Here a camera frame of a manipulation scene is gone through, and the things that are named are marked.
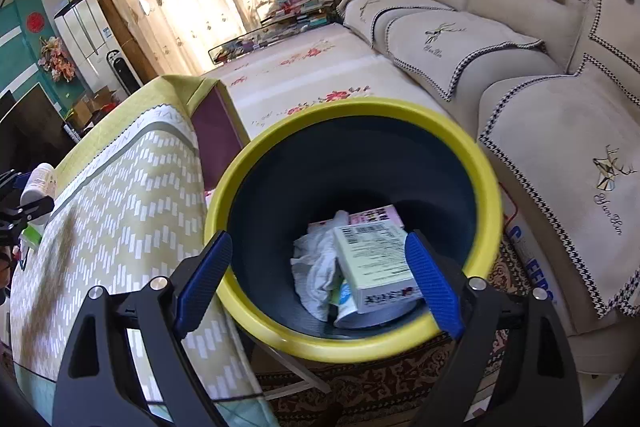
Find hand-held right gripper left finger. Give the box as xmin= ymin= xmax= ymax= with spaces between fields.
xmin=52 ymin=231 xmax=234 ymax=427

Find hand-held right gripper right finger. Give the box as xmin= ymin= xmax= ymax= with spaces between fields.
xmin=404 ymin=231 xmax=585 ymax=427

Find small white bottle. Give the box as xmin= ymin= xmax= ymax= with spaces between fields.
xmin=20 ymin=163 xmax=55 ymax=223

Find green white paper box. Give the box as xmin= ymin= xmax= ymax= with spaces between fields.
xmin=332 ymin=224 xmax=426 ymax=315

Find pink drink carton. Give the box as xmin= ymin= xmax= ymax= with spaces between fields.
xmin=307 ymin=206 xmax=405 ymax=235

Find yellow rimmed trash bin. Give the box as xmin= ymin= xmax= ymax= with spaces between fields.
xmin=204 ymin=98 xmax=503 ymax=363

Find clear bottle green label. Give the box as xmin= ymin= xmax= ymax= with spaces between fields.
xmin=20 ymin=227 xmax=48 ymax=253

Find black television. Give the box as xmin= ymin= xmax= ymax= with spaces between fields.
xmin=0 ymin=84 xmax=71 ymax=168

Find white carton blue print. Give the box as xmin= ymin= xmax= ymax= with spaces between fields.
xmin=502 ymin=197 xmax=556 ymax=308

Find open cardboard box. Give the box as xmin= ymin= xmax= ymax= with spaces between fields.
xmin=70 ymin=87 xmax=121 ymax=128

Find crumpled white tissue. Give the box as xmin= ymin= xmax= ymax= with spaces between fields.
xmin=290 ymin=209 xmax=351 ymax=322

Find brown patterned rug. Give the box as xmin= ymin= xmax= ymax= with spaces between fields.
xmin=250 ymin=232 xmax=551 ymax=427

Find artificial flower decoration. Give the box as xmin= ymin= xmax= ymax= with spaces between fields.
xmin=39 ymin=36 xmax=77 ymax=84

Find beige sofa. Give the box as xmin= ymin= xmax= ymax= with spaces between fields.
xmin=327 ymin=0 xmax=640 ymax=378

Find pile of books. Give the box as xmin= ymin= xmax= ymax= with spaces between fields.
xmin=260 ymin=0 xmax=333 ymax=38

